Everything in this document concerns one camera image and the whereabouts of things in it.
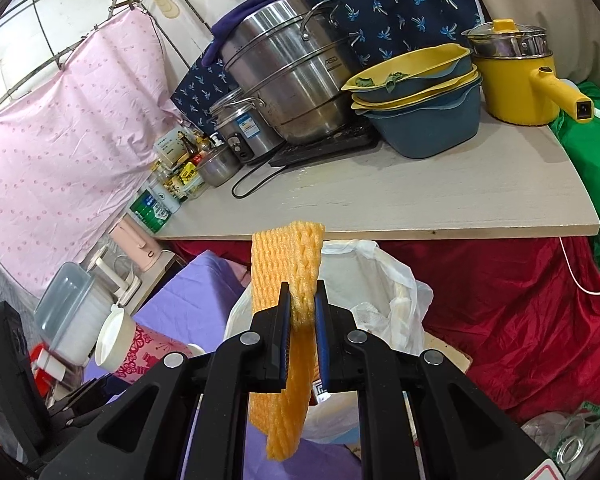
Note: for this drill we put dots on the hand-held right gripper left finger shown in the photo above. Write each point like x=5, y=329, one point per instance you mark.
x=284, y=345

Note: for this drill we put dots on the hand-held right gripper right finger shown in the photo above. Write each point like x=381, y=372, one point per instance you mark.
x=321, y=345

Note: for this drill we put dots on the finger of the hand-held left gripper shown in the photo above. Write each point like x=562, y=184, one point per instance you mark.
x=80, y=405

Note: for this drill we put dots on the pink floral paper cup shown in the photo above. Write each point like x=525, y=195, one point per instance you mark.
x=145, y=350

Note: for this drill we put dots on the light blue bin white liner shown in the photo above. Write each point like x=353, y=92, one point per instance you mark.
x=380, y=280

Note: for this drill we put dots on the orange foam fruit net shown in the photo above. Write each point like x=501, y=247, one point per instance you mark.
x=285, y=255

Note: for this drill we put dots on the red plastic basin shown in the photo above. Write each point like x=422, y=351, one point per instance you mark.
x=36, y=380

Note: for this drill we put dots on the white lidded jar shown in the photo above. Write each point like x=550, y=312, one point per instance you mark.
x=50, y=365

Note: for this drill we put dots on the white dish box grey lid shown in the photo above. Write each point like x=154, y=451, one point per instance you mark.
x=70, y=310

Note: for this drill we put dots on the grey striped cloth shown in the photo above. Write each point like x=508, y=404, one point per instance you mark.
x=0, y=275

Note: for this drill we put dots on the purple blanket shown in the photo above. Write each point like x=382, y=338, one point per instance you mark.
x=190, y=285

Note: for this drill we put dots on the wooden stool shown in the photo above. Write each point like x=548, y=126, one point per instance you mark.
x=450, y=355

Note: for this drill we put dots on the white glass kettle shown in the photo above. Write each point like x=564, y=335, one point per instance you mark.
x=115, y=280

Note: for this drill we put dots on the pink electric kettle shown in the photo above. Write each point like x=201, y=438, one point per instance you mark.
x=130, y=240

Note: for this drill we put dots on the clear food container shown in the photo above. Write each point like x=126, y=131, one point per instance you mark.
x=196, y=190

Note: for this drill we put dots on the beige counter board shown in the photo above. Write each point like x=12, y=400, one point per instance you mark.
x=430, y=195

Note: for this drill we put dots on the red cloth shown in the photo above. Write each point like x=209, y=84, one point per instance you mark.
x=505, y=320

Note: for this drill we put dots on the small lidded steel pot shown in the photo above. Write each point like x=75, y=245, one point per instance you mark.
x=217, y=167

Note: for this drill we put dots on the green tin can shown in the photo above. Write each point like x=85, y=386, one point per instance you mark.
x=147, y=212

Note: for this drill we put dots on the white flask bottle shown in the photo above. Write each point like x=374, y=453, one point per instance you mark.
x=165, y=195

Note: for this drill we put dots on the black induction cooktop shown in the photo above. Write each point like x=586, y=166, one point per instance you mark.
x=325, y=147

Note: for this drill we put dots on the dark bottle white label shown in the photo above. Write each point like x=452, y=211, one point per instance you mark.
x=167, y=180

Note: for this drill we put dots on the steel rice cooker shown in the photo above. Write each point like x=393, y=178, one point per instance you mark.
x=245, y=130

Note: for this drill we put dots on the dark sauce bottle red label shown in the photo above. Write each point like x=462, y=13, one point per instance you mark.
x=189, y=145

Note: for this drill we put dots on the white green carton box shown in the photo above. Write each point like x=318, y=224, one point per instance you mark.
x=170, y=147

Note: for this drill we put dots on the yellow-rimmed blue basin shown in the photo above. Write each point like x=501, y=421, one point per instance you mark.
x=420, y=130
x=445, y=94
x=420, y=85

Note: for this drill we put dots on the pink dotted sheet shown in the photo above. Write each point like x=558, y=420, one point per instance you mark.
x=80, y=135

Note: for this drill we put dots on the clear plastic bottle green label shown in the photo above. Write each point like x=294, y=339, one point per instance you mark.
x=565, y=440

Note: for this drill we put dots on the stainless steel steamer pot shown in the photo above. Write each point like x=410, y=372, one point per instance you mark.
x=290, y=75

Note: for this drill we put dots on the yellow electric pot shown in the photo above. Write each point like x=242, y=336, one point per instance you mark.
x=510, y=90

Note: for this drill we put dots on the dark purple cloth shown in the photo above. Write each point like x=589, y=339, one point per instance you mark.
x=230, y=25

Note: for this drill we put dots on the green cloth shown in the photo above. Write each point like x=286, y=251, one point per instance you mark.
x=595, y=170

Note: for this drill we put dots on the navy palm-print cloth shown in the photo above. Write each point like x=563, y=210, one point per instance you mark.
x=380, y=0

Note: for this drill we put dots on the beige curtain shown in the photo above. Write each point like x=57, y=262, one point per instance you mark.
x=555, y=0

